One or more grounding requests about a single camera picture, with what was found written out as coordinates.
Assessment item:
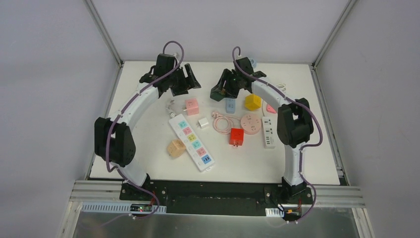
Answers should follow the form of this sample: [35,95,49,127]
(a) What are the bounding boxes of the dark green cube socket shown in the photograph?
[210,84,226,102]

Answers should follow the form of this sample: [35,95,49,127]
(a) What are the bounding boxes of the yellow cube socket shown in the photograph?
[244,94,262,111]

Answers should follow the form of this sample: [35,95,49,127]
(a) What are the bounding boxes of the white usb charger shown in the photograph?
[197,118,209,129]

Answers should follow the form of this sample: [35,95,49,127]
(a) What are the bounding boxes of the pink plug adapter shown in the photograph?
[266,104,276,114]

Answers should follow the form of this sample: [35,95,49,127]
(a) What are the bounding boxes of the orange-red cube socket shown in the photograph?
[229,128,244,147]

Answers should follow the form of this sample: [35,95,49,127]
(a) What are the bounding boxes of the white tower power strip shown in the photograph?
[262,117,275,149]

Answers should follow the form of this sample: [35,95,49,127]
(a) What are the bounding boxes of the beige cube socket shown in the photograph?
[166,139,186,158]

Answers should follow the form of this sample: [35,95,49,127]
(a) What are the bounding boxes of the white multicolour power strip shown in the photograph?
[168,114,215,172]

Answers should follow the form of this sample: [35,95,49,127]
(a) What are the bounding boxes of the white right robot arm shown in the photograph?
[210,58,314,203]

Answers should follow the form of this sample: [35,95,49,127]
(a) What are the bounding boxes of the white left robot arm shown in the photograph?
[94,54,201,201]

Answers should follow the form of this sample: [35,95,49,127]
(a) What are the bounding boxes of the pink cube socket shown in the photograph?
[184,98,199,116]

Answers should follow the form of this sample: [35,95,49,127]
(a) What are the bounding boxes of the pink round socket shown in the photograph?
[240,114,262,135]

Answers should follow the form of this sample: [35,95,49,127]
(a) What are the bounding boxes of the pink coiled power cable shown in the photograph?
[211,111,242,135]

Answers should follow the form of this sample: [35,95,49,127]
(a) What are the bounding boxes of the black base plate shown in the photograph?
[119,180,314,217]

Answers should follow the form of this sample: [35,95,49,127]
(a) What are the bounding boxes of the aluminium frame rail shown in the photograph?
[70,180,366,208]

